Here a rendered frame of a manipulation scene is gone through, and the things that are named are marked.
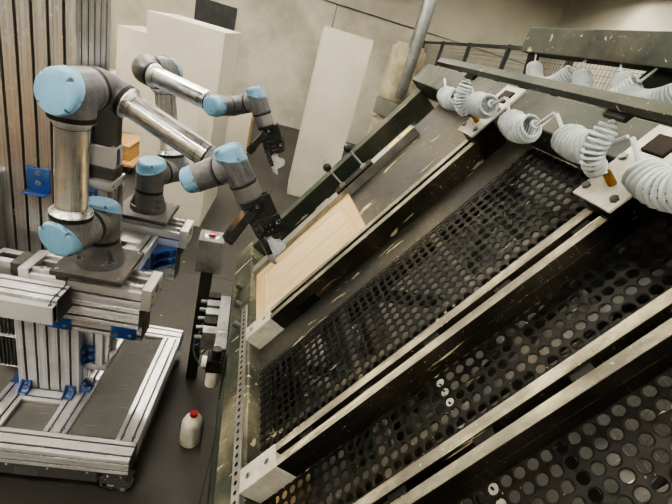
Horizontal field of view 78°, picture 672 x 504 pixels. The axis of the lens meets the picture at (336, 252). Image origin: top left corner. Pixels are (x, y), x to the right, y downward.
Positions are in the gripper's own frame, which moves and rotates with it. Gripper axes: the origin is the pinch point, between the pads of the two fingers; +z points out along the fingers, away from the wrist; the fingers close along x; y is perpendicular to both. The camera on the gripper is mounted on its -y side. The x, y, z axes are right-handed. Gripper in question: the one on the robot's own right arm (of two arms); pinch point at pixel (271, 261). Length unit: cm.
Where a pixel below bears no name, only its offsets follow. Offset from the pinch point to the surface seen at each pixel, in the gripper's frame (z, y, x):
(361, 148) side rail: 1, 65, 68
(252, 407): 35.4, -24.7, -10.9
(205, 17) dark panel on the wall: -136, 151, 860
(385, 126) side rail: -5, 78, 64
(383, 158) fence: 1, 64, 43
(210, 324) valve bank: 36, -31, 47
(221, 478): 38, -38, -26
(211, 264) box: 28, -21, 86
